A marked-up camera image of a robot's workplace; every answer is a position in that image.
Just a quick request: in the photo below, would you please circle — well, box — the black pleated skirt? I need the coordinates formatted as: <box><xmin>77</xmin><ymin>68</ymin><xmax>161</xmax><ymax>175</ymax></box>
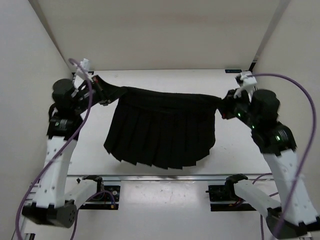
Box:
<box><xmin>104</xmin><ymin>86</ymin><xmax>222</xmax><ymax>170</ymax></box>

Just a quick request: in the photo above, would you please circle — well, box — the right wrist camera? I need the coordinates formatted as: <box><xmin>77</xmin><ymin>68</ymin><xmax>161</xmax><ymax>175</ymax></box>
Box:
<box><xmin>233</xmin><ymin>71</ymin><xmax>257</xmax><ymax>99</ymax></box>

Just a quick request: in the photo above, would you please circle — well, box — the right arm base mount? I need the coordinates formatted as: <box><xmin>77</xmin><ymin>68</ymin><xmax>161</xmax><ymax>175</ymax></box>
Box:
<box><xmin>205</xmin><ymin>173</ymin><xmax>255</xmax><ymax>212</ymax></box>

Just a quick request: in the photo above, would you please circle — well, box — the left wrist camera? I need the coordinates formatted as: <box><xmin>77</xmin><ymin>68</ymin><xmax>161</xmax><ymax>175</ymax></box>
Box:
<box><xmin>75</xmin><ymin>58</ymin><xmax>91</xmax><ymax>80</ymax></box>

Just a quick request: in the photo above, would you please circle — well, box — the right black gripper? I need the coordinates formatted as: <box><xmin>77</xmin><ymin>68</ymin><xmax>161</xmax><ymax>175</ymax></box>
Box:
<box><xmin>214</xmin><ymin>87</ymin><xmax>260</xmax><ymax>128</ymax></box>

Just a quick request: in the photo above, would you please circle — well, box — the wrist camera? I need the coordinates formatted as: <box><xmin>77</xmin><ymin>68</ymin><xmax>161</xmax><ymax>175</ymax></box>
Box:
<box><xmin>75</xmin><ymin>58</ymin><xmax>91</xmax><ymax>80</ymax></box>
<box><xmin>233</xmin><ymin>71</ymin><xmax>257</xmax><ymax>99</ymax></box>

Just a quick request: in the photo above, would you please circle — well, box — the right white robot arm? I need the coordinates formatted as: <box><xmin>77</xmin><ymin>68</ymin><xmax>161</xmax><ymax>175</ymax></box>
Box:
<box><xmin>219</xmin><ymin>89</ymin><xmax>320</xmax><ymax>240</ymax></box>

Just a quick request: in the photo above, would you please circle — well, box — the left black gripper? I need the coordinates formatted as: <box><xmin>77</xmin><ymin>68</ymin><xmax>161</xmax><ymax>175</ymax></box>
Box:
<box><xmin>73</xmin><ymin>74</ymin><xmax>127</xmax><ymax>113</ymax></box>

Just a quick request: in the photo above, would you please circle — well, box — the right blue corner sticker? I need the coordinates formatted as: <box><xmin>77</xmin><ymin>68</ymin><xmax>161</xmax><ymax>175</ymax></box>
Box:
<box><xmin>224</xmin><ymin>69</ymin><xmax>242</xmax><ymax>74</ymax></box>

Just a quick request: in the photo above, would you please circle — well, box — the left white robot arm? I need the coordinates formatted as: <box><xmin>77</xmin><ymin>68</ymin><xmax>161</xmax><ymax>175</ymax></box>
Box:
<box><xmin>21</xmin><ymin>75</ymin><xmax>126</xmax><ymax>228</ymax></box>

